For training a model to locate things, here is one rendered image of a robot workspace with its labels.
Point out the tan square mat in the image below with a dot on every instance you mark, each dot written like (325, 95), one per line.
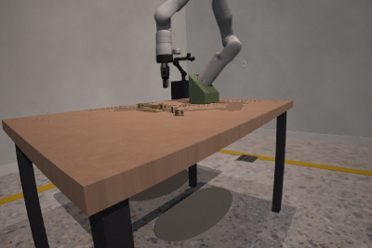
(154, 109)

